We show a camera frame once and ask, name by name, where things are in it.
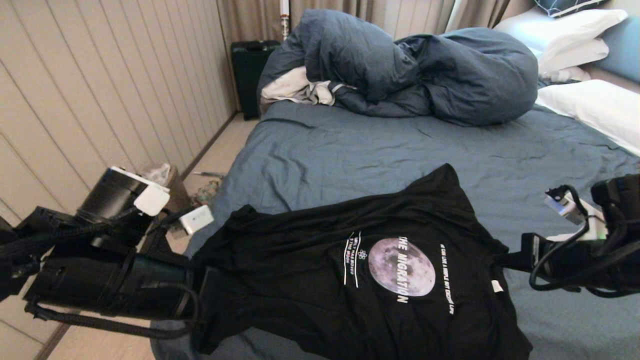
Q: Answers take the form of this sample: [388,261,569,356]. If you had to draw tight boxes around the black moon print t-shirt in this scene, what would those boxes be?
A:
[190,163,533,360]

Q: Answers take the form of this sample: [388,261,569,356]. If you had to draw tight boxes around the multicoloured rag mop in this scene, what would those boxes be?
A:
[192,171,226,208]

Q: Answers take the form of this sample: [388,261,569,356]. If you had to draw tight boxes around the beige trash bin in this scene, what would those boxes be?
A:
[142,165,187,213]

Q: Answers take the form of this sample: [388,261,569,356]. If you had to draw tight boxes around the clear plastic bin bag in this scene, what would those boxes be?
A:
[144,163,172,186]

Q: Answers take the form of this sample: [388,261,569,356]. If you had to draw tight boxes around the long white pillow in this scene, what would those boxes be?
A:
[535,79,640,157]

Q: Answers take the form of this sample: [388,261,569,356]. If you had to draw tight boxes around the blue bed sheet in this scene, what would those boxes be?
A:
[150,100,640,360]

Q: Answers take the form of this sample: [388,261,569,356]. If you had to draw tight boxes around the dark blue duvet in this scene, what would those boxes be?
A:
[257,7,541,127]

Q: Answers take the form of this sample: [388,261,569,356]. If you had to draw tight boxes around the flat white pillow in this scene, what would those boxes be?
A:
[537,37,611,76]

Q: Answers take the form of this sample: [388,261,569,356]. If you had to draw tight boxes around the black suitcase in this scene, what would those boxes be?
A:
[230,40,281,121]

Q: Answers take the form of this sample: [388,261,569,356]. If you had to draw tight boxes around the white crumpled cloth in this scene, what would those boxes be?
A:
[261,65,358,107]

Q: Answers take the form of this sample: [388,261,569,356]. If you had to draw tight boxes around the light blue headboard cushion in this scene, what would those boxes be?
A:
[595,15,640,83]

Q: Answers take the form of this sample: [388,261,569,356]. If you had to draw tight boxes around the dark patterned cushion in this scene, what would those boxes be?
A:
[532,0,608,18]

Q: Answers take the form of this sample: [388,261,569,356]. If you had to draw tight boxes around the beige curtain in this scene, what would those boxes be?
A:
[217,0,511,48]

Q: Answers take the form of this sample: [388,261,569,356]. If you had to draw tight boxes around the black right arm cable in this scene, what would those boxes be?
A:
[529,185,608,292]

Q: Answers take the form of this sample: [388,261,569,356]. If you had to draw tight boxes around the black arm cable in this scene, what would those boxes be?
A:
[529,185,608,292]
[24,282,201,341]

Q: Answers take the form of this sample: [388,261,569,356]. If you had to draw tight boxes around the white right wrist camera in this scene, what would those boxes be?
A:
[544,192,608,242]

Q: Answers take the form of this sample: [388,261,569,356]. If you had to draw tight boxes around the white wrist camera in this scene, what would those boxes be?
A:
[179,205,215,236]
[544,192,608,242]

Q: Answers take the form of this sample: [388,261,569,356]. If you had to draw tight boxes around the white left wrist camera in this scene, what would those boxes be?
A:
[179,205,215,236]

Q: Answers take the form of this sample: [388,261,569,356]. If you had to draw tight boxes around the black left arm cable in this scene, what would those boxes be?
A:
[24,282,201,341]

